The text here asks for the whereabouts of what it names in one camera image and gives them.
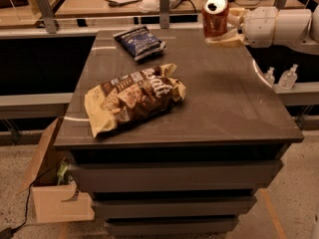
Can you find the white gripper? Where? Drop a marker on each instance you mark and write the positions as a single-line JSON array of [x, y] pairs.
[[259, 25]]

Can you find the red coke can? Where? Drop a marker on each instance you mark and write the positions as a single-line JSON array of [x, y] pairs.
[[214, 17]]

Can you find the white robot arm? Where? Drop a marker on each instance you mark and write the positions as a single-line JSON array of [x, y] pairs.
[[296, 29]]

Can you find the clear bottle left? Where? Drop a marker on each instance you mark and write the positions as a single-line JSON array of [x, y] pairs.
[[269, 76]]

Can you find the clear bottle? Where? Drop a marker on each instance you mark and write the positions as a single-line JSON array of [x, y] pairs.
[[288, 78], [269, 76]]

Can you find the clear bottle right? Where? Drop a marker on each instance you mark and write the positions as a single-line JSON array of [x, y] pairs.
[[288, 78]]

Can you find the white bowl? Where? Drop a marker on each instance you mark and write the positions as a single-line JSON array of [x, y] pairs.
[[146, 6]]

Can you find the blue chip bag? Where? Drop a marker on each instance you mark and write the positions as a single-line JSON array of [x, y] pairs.
[[140, 42]]

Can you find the brown yellow snack bag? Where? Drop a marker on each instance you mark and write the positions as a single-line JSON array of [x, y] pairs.
[[133, 97]]

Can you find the grey drawer cabinet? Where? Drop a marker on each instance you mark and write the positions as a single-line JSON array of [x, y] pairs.
[[194, 169]]

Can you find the cardboard box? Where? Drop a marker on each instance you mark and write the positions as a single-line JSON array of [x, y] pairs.
[[53, 201]]

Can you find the metal bracket middle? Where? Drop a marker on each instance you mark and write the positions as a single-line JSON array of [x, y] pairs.
[[164, 14]]

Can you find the metal bracket left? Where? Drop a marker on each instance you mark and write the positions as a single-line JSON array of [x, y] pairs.
[[47, 16]]

